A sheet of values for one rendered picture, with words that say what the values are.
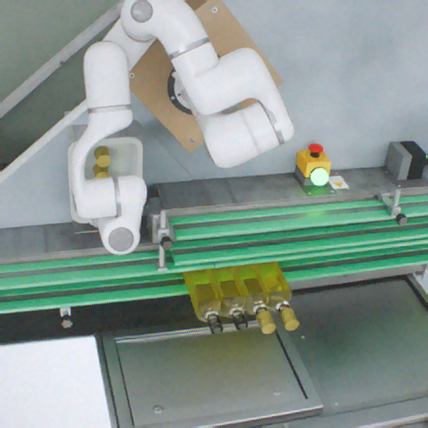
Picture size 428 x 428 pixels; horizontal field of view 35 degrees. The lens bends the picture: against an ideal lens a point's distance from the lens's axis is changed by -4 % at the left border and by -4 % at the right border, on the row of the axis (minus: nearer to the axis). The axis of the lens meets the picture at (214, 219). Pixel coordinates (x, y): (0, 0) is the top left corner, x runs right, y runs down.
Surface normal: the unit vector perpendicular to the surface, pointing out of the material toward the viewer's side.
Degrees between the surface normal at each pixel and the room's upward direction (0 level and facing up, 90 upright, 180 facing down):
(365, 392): 90
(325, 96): 0
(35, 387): 90
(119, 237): 15
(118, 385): 90
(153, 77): 0
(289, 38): 0
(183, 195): 90
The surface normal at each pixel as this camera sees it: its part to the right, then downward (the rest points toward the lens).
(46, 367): 0.07, -0.82
